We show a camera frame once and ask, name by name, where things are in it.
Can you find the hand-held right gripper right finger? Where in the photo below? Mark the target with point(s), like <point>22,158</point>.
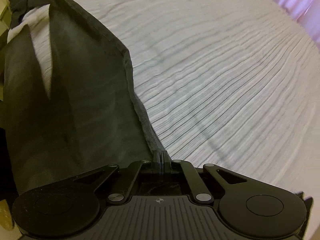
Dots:
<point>163,165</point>

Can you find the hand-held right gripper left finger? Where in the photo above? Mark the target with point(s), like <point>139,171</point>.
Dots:
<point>157,165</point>

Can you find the dark grey pants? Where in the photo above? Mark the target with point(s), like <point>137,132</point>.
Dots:
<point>87,105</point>

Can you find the striped white bed sheet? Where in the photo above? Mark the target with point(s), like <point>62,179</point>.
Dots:
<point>212,80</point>

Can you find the charcoal black garment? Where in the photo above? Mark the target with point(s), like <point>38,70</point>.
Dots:
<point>22,5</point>

